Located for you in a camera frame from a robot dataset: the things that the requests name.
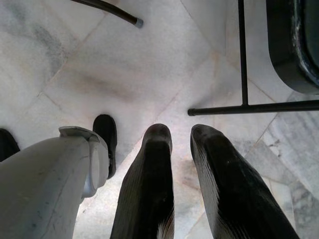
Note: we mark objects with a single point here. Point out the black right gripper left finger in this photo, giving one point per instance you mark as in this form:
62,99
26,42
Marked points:
149,186

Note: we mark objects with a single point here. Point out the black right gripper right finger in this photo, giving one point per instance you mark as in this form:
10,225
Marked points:
231,189

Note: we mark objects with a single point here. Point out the black robot right foot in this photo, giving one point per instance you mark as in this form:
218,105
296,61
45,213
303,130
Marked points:
106,134

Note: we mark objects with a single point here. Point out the black robot foot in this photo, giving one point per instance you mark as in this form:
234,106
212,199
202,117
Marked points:
106,134
7,144

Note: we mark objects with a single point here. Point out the silver robot right leg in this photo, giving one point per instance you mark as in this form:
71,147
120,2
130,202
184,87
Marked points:
37,186

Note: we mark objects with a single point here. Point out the black robot left foot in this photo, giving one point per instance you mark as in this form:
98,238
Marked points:
7,144

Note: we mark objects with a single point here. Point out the dark chair seat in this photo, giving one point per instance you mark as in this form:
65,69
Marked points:
286,49

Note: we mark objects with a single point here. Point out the curved black grey-tipped table leg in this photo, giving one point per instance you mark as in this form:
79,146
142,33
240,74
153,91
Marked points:
117,12

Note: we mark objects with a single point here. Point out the black metal table leg frame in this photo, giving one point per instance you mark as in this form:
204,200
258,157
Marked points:
243,49

